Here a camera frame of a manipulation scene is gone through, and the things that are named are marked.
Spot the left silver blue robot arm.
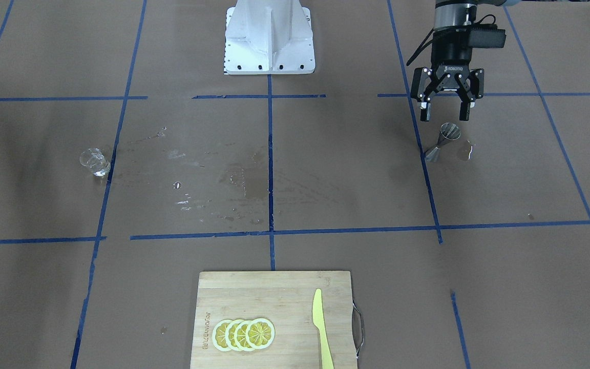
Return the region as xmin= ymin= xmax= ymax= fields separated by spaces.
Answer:
xmin=406 ymin=1 xmax=507 ymax=121

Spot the bamboo cutting board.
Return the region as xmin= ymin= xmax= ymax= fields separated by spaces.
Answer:
xmin=190 ymin=271 xmax=358 ymax=368

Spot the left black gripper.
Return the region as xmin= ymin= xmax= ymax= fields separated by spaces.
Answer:
xmin=411 ymin=29 xmax=484 ymax=122

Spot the steel double jigger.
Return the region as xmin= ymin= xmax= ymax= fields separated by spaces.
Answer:
xmin=424 ymin=122 xmax=461 ymax=162

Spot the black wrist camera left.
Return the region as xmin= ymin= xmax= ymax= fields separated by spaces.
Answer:
xmin=466 ymin=24 xmax=507 ymax=49

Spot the lemon slice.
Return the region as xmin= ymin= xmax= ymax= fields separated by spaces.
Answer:
xmin=213 ymin=319 xmax=232 ymax=352
xmin=224 ymin=319 xmax=243 ymax=351
xmin=233 ymin=320 xmax=255 ymax=351
xmin=245 ymin=318 xmax=276 ymax=350

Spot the clear shot glass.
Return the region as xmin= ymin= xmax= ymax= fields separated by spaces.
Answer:
xmin=79 ymin=149 xmax=112 ymax=178

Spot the yellow plastic knife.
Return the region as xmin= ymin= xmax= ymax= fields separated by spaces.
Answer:
xmin=311 ymin=288 xmax=334 ymax=368

